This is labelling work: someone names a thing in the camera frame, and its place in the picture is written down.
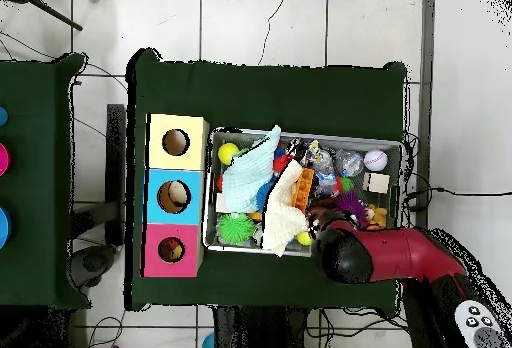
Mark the mint knitted cloth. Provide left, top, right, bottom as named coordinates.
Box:
left=221, top=124, right=282, bottom=214

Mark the orange toy building brick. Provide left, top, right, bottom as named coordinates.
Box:
left=292, top=167, right=315, bottom=211

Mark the cream knitted cloth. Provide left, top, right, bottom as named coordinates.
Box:
left=261, top=159, right=311, bottom=257

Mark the orange striped tiger plush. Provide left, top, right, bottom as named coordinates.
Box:
left=158, top=237, right=180, bottom=261

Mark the wooden box with three holes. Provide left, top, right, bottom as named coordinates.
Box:
left=140, top=113, right=211, bottom=279

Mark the clear mesh bin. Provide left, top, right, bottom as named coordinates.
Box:
left=202, top=126, right=406, bottom=263

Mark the yellow ball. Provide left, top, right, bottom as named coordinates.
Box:
left=217, top=142, right=240, bottom=166

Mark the green spiky ball with eyes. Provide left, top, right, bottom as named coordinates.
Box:
left=217, top=212, right=256, bottom=245

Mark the dark green table cloth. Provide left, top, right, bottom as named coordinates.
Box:
left=125, top=48, right=409, bottom=312
left=0, top=52, right=92, bottom=310

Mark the multicolour spiky caterpillar toy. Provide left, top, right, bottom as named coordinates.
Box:
left=334, top=175, right=354, bottom=195

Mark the purple spiky ball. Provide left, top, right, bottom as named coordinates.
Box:
left=334, top=190, right=367, bottom=227

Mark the plain wooden block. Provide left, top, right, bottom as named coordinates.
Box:
left=362, top=171, right=391, bottom=195

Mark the white baseball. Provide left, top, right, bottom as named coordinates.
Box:
left=363, top=148, right=389, bottom=172

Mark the tan plush toy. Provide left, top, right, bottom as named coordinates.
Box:
left=365, top=203, right=388, bottom=230

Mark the black rod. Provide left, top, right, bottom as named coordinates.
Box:
left=23, top=0, right=84, bottom=32

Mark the pink round toy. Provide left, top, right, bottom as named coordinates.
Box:
left=0, top=142, right=11, bottom=177

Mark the large blue round toy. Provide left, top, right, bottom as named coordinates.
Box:
left=0, top=205, right=12, bottom=249

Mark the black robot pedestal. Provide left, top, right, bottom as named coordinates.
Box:
left=212, top=305, right=309, bottom=348

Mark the black power cable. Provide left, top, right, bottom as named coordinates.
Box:
left=404, top=186, right=512, bottom=211

